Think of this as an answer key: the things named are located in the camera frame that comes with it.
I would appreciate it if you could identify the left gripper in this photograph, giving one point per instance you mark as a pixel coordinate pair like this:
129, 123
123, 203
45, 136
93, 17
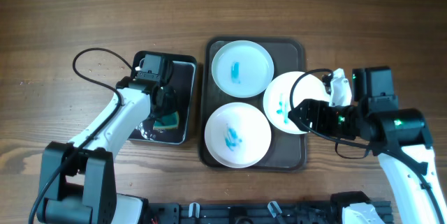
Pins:
170, 95

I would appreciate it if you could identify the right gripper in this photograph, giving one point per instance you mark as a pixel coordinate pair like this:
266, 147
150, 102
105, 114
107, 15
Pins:
322, 109

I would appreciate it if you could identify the green yellow sponge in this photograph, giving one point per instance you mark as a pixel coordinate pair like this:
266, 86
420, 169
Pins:
167, 122

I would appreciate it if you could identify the white plate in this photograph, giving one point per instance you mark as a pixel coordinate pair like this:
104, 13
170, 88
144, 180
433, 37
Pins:
237, 135
276, 100

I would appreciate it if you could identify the white plate front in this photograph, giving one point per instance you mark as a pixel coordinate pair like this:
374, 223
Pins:
237, 135

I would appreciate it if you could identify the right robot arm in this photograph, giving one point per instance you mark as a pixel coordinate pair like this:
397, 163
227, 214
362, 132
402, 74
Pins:
364, 113

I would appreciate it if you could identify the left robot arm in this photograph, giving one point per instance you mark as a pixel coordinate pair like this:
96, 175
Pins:
77, 181

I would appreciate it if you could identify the small black metal tray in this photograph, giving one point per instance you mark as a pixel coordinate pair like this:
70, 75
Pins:
182, 82

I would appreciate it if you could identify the brown plastic serving tray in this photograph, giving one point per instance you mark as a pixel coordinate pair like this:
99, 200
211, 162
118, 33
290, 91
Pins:
287, 152

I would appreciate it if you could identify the pale blue plate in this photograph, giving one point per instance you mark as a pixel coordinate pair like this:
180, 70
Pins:
242, 69

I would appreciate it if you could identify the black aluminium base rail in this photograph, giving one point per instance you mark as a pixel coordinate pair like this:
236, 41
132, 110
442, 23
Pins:
194, 213

